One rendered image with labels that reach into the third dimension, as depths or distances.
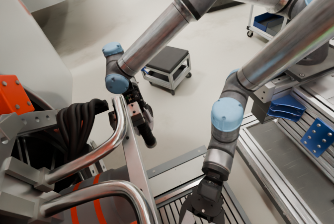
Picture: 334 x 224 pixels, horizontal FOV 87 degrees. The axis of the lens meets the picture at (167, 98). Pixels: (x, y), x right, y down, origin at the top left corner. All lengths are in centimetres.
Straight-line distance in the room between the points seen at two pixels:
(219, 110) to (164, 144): 111
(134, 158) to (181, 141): 114
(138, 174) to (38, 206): 17
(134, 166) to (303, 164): 107
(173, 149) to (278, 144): 73
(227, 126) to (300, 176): 86
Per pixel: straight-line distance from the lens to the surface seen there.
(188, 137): 152
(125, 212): 47
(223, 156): 52
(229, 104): 46
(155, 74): 197
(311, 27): 42
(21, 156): 61
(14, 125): 44
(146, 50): 55
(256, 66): 48
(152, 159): 149
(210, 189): 40
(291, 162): 129
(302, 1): 82
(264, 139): 132
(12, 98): 47
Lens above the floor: 131
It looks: 46 degrees down
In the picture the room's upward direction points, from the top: 15 degrees counter-clockwise
